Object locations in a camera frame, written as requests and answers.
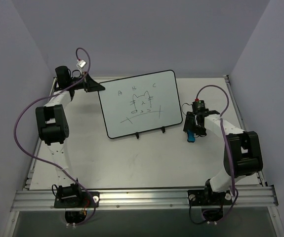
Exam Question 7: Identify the blue bone-shaped eraser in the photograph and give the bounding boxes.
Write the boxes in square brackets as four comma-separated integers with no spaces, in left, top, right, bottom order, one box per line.
[187,130,196,143]

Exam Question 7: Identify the white whiteboard black frame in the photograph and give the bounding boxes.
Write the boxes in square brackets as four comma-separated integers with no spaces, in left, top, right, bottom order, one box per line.
[98,70,183,139]

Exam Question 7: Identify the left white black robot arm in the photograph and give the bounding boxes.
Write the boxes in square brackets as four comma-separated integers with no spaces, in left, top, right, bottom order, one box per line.
[35,66,105,207]

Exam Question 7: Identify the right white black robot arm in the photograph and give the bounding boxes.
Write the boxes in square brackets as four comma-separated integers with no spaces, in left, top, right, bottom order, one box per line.
[183,98,263,204]

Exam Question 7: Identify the aluminium back rail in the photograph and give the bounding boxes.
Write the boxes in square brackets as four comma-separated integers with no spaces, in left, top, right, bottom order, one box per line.
[92,76,128,80]

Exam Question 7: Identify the aluminium rail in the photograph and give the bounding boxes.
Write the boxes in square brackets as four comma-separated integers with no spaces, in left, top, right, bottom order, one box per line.
[92,76,128,80]
[10,185,278,211]
[23,139,41,190]
[223,75,268,188]

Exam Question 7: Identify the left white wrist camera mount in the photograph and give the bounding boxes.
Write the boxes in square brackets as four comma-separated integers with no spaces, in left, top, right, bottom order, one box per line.
[77,59,86,75]

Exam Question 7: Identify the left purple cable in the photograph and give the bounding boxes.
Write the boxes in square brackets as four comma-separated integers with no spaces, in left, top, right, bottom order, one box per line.
[13,47,97,225]

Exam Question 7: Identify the purple cable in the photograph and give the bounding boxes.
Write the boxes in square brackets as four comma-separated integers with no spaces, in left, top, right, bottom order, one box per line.
[13,47,97,225]
[196,85,239,220]

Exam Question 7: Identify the aluminium right side rail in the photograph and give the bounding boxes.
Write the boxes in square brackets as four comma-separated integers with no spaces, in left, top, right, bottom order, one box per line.
[223,75,268,188]

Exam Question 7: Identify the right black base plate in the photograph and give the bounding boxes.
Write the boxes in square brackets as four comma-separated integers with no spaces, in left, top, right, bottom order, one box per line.
[187,189,233,206]

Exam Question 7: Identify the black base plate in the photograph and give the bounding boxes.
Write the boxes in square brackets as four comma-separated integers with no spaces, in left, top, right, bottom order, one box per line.
[187,189,233,206]
[54,191,100,209]

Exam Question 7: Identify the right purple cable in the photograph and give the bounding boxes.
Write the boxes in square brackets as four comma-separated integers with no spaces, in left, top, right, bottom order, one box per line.
[196,85,239,220]

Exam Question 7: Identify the aluminium front rail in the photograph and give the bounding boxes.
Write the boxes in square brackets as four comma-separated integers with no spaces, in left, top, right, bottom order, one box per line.
[10,185,278,211]

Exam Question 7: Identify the aluminium left side rail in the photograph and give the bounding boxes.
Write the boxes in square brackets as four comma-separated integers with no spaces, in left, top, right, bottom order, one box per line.
[23,139,41,190]

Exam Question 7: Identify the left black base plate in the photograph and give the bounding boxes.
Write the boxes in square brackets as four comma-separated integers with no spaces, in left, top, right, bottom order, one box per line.
[54,191,100,209]

